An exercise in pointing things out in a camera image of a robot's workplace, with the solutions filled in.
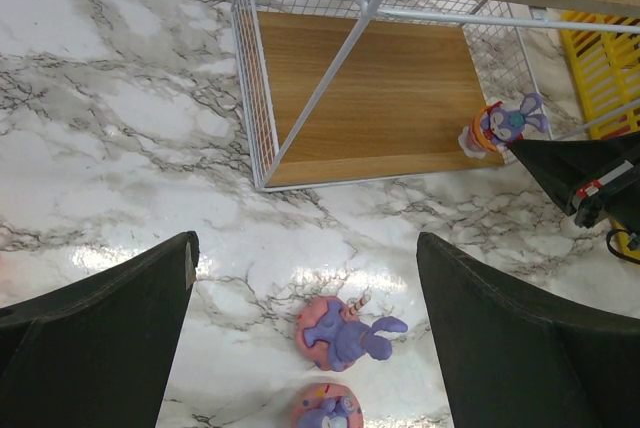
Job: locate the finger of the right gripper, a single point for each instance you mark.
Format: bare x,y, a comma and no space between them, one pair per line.
570,173

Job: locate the white wire wooden shelf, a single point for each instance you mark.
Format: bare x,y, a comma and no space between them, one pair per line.
339,91

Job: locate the purple bunny orange cup toy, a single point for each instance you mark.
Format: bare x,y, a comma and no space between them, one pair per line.
499,125

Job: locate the yellow plastic basket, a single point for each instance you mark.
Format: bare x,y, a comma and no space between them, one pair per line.
605,68

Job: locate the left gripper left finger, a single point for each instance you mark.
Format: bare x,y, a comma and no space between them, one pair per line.
98,352

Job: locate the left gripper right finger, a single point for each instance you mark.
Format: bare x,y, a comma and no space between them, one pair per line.
514,355

